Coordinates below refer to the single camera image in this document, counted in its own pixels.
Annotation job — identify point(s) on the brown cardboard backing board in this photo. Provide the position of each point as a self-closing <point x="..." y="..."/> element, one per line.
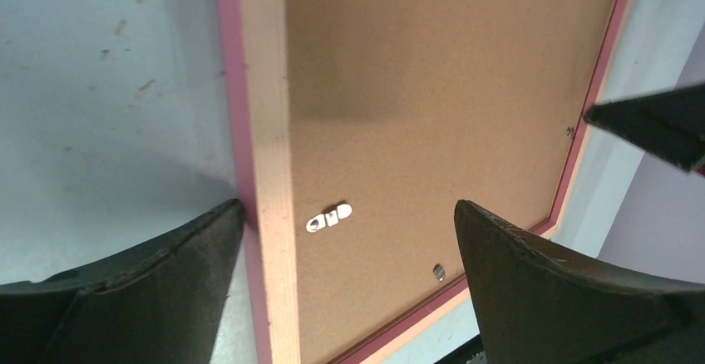
<point x="403" y="107"/>

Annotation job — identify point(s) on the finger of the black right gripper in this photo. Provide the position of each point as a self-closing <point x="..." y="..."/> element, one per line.
<point x="667" y="124"/>

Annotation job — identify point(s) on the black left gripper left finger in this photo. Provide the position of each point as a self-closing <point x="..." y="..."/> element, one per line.
<point x="160" y="301"/>

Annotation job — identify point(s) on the silver metal hanger clip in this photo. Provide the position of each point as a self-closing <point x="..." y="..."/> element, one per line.
<point x="330" y="217"/>

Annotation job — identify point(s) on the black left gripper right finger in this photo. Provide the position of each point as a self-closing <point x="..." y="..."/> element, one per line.
<point x="537" y="301"/>

